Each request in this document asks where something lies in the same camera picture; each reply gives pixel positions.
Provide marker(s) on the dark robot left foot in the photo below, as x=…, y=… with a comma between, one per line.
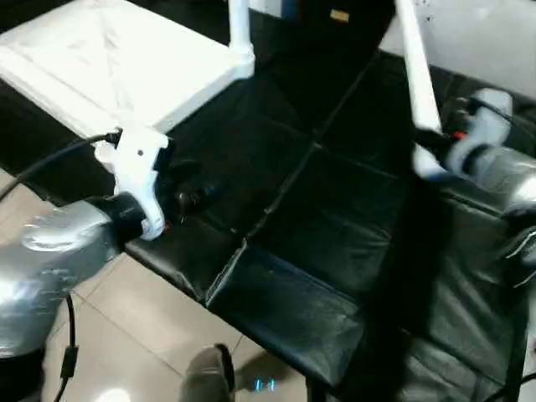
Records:
x=207, y=372

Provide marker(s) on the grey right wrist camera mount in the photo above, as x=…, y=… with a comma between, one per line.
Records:
x=486, y=125

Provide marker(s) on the white bag with round fitting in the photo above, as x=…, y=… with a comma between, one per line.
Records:
x=481, y=33

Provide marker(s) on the white plastic table top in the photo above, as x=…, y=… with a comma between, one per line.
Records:
x=104, y=63

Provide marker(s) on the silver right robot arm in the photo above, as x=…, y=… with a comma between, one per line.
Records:
x=511, y=180

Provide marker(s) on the black table mat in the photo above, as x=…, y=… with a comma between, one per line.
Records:
x=314, y=230

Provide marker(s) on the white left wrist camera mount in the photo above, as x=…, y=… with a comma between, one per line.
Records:
x=138, y=167

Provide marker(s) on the black box with gold label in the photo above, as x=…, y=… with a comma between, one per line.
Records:
x=335, y=8

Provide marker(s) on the white plastic table leg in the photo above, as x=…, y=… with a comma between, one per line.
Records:
x=239, y=37
x=421, y=84

